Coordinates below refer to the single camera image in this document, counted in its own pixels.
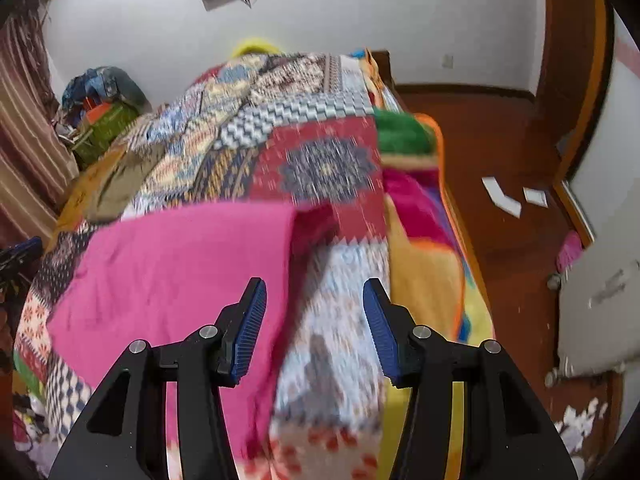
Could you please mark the pink pants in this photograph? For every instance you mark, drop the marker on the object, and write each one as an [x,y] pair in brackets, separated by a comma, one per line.
[165,280]

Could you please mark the patchwork patterned bed cover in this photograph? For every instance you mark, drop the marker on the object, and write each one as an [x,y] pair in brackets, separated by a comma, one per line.
[310,160]

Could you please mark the left hand-held gripper finger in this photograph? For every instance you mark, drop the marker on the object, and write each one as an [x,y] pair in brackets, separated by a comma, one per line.
[17,255]

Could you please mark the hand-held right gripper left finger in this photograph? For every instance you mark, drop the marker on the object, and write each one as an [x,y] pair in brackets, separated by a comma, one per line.
[248,327]

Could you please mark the grey board with casters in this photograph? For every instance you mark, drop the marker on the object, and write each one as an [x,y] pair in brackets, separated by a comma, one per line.
[595,305]

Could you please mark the olive brown garment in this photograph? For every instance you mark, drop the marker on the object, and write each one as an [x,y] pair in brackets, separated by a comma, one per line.
[122,185]

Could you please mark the striped brown curtain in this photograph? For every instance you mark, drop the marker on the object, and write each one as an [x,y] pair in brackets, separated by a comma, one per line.
[25,125]

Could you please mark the wall socket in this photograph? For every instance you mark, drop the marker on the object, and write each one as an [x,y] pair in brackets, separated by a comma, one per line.
[448,62]

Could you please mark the pile of bags and clothes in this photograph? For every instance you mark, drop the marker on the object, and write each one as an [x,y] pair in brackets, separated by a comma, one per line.
[102,107]

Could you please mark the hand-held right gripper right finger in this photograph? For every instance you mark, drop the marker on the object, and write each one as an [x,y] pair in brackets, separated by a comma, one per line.
[382,327]

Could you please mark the wooden door frame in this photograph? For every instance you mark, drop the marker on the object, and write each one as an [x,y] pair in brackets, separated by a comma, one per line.
[575,75]

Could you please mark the white paper sheet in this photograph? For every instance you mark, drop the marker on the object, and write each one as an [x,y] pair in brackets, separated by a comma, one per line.
[501,194]
[535,196]

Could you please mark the colourful fleece blanket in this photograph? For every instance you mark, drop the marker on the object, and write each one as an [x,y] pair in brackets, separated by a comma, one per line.
[425,240]

